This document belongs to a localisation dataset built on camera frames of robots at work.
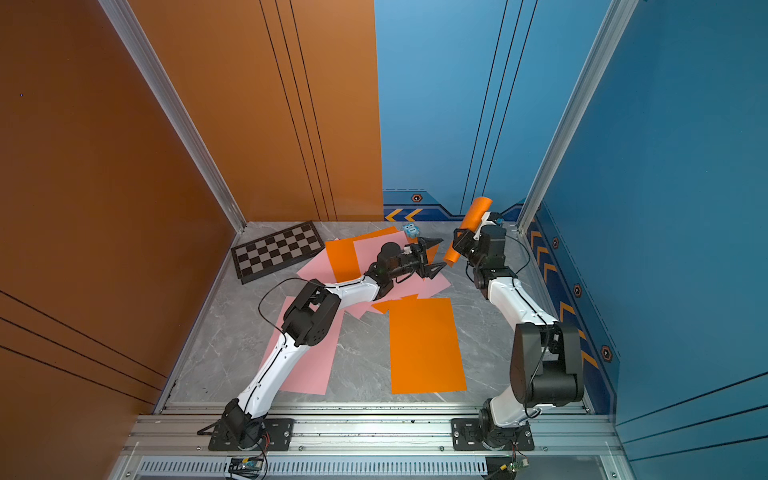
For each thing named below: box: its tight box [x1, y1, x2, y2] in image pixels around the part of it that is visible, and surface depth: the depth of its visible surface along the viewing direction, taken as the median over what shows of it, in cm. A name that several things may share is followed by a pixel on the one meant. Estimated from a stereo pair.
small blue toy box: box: [403, 222, 421, 239], surface depth 118 cm
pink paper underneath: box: [296, 248, 336, 284], surface depth 110 cm
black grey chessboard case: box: [231, 221, 325, 285], surface depth 111 cm
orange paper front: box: [325, 226, 399, 283], surface depth 114 cm
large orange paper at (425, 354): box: [372, 294, 468, 395], surface depth 96 cm
